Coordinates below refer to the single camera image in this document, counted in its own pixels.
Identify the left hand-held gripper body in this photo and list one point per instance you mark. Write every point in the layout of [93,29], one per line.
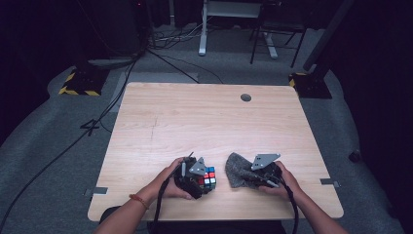
[188,182]

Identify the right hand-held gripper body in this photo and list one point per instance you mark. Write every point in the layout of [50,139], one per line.
[266,172]

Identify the grey fluffy cloth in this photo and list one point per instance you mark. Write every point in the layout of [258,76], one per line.
[235,169]

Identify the multicoloured puzzle cube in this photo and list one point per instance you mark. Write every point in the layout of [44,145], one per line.
[209,178]

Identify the person's left hand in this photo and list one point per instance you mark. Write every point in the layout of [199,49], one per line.
[167,185]

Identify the person's right hand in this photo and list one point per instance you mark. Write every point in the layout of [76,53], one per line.
[289,185]

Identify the person's black clothing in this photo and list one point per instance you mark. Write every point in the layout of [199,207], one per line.
[211,227]

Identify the grey round table grommet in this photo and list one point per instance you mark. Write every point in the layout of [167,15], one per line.
[246,97]

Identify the small black caster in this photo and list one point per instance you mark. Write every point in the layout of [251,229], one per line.
[355,156]

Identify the black yellow striped stand base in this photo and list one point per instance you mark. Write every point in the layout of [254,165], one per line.
[84,83]
[311,86]

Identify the black chair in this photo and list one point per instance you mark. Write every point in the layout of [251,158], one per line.
[279,26]

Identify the dark slanted metal pole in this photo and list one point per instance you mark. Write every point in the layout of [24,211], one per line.
[328,32]

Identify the grey metal table bracket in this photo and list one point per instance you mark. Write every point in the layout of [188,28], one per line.
[328,182]
[99,190]

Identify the white desk frame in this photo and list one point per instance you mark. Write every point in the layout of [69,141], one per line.
[203,32]

